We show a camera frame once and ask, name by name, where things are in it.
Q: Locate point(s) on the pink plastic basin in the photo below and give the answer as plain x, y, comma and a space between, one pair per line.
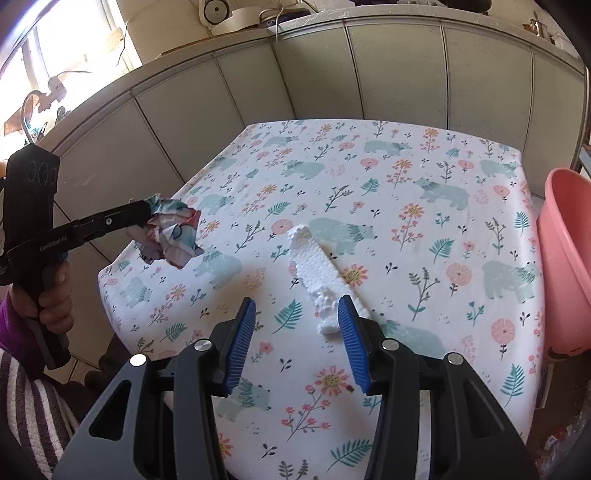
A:
568, 258

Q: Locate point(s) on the floral bear tablecloth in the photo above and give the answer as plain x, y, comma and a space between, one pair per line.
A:
392, 194

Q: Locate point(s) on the metal storage rack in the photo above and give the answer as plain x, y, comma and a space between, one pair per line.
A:
581, 120

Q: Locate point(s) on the window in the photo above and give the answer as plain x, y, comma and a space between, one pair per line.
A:
69, 37

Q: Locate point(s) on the black induction cooker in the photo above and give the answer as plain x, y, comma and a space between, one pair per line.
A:
286, 17

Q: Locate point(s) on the grey kitchen cabinet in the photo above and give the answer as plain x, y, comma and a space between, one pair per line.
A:
392, 69

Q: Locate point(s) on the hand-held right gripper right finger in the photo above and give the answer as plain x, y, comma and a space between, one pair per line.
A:
353, 346

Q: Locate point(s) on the multicolour cloth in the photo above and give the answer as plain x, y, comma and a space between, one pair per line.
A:
171, 235

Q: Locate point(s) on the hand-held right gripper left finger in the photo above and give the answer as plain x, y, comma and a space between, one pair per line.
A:
240, 346

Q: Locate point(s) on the white foam piece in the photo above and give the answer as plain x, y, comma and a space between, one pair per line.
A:
314, 263

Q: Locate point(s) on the white rice cooker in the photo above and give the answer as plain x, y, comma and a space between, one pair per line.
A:
221, 14

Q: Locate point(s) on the striped clothing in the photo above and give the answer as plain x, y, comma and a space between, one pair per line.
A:
32, 406

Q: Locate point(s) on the metal faucet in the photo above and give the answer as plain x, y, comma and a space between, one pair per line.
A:
53, 87

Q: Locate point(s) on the person's left hand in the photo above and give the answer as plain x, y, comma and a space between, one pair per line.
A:
57, 295

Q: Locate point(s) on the metal kettle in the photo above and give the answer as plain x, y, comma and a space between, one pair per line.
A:
538, 28

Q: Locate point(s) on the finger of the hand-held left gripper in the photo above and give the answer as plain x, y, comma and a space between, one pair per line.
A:
111, 230
115, 214

